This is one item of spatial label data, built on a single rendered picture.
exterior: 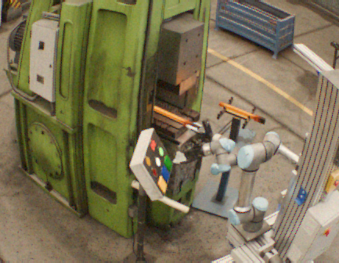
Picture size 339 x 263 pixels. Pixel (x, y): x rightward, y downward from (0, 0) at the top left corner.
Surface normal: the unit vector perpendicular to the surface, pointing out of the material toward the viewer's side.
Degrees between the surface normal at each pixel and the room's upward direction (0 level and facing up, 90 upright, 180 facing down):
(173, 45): 90
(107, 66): 89
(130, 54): 89
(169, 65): 90
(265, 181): 0
